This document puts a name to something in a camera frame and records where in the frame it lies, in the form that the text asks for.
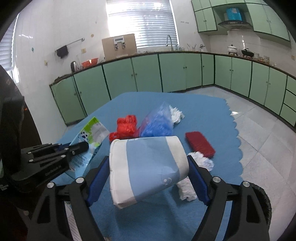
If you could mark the blue scalloped tablecloth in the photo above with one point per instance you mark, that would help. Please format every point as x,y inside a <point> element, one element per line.
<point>143,220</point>

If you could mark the brown cardboard box with label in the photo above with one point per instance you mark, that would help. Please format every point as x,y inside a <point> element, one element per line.
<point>111,52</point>

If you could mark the dark brown furniture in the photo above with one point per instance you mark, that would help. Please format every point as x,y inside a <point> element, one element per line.
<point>30,125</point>

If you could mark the green base cabinets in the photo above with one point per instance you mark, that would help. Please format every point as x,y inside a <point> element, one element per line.
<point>175,71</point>

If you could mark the green wall cabinets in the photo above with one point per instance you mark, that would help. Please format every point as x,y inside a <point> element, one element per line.
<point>266,18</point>

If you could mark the black trash bin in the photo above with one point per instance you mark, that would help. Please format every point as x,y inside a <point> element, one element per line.
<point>262,204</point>

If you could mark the green white snack wrapper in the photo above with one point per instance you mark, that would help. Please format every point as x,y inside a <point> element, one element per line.
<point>92,132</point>

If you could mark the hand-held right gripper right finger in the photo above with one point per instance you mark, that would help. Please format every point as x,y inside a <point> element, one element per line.
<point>198,180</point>

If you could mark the white cooking pot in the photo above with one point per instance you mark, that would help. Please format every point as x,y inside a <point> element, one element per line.
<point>232,49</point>

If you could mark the white window blind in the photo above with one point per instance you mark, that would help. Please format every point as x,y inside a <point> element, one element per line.
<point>8,46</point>
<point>143,23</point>

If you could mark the steel electric kettle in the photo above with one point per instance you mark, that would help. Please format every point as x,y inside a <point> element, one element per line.
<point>74,66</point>

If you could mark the dark towel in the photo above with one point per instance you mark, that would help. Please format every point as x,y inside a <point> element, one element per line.
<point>62,52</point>

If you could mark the orange basin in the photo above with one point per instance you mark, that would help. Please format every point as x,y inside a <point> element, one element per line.
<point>89,63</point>

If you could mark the blue box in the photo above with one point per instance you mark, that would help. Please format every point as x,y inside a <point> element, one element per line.
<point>234,14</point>

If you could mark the black wok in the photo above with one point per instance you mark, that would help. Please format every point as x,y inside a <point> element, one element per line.
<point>247,52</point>

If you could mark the steel towel rail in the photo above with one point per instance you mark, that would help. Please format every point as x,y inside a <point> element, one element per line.
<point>74,42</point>

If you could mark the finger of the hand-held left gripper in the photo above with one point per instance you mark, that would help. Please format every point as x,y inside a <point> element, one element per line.
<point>76,148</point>
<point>53,146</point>

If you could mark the striped under cloth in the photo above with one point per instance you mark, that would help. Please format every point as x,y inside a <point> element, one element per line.
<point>70,215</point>

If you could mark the seasoning jar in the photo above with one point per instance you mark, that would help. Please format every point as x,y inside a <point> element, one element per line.
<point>266,59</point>
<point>256,56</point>

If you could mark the white tissue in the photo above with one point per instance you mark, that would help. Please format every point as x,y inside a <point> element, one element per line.
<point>186,190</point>
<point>203,161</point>
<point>177,114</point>

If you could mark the steel range hood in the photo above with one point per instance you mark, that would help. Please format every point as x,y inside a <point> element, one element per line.
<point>234,23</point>

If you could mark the steel faucet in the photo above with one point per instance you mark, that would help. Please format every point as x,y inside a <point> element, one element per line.
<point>168,38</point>

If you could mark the utensil holder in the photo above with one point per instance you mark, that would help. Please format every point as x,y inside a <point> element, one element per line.
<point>192,48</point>

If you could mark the blue white tissue pack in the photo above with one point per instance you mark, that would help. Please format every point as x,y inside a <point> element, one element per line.
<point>148,166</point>

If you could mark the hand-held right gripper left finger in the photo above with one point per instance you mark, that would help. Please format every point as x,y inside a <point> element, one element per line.
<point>98,180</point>

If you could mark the orange foam net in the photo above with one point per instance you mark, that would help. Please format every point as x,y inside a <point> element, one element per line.
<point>126,126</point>

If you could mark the blue plastic bag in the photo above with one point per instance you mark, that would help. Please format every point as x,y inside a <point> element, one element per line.
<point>157,122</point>

